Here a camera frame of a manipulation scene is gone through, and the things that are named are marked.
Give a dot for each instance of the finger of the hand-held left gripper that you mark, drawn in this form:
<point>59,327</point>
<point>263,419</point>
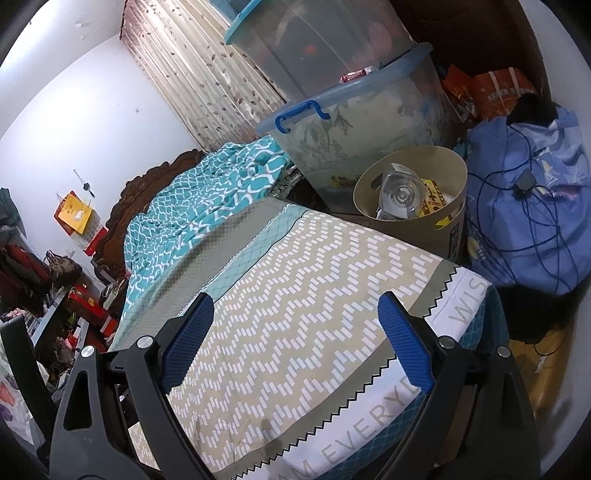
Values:
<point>23,360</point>

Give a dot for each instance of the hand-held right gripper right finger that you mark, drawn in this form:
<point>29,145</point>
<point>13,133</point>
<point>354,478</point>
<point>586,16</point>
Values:
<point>406,341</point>

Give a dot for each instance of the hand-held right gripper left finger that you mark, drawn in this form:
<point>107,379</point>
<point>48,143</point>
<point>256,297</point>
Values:
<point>184,341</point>

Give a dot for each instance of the round tan bin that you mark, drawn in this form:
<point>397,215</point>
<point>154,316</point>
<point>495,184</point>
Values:
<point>415,240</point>

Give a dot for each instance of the clear plastic bottle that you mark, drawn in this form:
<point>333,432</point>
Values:
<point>399,194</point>

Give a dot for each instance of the yellow box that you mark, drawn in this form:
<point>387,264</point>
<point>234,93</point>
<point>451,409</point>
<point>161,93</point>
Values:
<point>434,196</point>

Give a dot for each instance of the grey metal shelf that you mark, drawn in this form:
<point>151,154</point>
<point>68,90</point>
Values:
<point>44,318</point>

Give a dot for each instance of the floral print cloth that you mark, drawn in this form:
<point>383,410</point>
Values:
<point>11,406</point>

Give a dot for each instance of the red box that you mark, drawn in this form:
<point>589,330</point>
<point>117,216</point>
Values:
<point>87,309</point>

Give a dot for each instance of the red clothes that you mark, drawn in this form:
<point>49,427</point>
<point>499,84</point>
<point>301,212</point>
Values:
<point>23,272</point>

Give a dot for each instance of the brown handbag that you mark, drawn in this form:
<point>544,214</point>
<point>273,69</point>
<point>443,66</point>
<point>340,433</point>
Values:
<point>62,267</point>

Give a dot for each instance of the beige zigzag bedspread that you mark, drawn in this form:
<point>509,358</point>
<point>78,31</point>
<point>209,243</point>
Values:
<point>300,286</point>

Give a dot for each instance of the teal patterned blanket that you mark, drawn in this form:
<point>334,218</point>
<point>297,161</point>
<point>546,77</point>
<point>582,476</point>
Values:
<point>198,198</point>

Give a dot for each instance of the carved wooden headboard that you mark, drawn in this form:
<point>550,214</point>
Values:
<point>138,189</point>

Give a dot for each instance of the light blue cloth bundle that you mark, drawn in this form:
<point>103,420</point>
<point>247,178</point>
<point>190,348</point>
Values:
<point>545,230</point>

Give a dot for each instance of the hanging keys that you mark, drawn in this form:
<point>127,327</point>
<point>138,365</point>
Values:
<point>85,184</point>

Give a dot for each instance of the black power adapter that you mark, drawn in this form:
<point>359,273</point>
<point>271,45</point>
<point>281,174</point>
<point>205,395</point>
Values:
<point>525,182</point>

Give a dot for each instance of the orange packet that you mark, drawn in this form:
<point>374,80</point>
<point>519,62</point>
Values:
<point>501,90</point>
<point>457,90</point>

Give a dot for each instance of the black cloth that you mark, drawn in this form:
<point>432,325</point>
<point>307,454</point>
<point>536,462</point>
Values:
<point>533,108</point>

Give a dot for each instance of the leaf print curtain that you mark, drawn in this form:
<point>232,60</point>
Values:
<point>194,69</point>

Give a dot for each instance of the clear storage bin teal rim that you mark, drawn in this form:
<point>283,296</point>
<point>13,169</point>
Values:
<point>314,41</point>

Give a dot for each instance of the yellow and red wall calendar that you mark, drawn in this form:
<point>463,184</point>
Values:
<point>76,214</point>

